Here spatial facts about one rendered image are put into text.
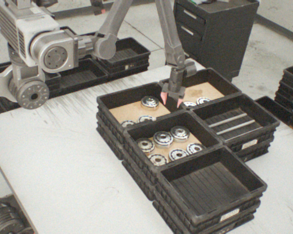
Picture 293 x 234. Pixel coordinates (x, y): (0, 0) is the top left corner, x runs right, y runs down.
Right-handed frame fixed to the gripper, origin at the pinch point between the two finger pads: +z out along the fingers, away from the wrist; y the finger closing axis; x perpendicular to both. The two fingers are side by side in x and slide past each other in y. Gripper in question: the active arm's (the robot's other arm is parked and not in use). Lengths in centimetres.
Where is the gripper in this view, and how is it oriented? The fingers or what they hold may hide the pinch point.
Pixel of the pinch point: (171, 104)
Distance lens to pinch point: 192.1
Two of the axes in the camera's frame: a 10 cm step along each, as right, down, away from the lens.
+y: -9.6, -2.3, 1.5
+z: -0.9, 7.8, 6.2
